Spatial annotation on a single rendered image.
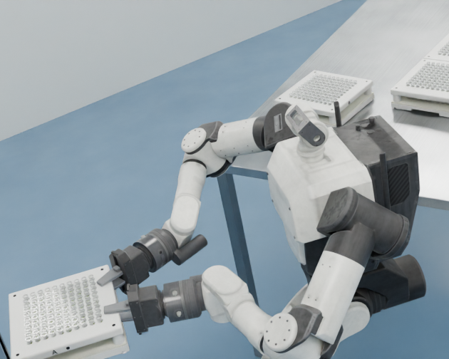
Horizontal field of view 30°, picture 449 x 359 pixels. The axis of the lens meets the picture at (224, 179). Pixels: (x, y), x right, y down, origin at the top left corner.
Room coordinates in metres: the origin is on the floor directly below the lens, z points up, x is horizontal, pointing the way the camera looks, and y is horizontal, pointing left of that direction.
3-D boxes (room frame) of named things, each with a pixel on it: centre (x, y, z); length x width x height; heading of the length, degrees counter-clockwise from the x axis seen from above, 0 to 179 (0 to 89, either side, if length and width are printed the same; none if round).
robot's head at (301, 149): (1.58, -0.20, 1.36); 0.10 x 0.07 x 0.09; 8
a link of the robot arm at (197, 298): (1.46, 0.09, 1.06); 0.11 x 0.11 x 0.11; 0
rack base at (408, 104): (2.43, -0.77, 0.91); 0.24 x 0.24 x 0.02; 47
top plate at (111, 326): (1.48, 0.42, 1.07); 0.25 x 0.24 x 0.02; 8
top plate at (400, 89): (2.43, -0.77, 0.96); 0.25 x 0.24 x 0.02; 47
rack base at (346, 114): (2.52, -0.39, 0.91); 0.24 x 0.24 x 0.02; 44
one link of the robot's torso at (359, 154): (1.58, -0.26, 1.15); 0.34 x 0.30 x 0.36; 8
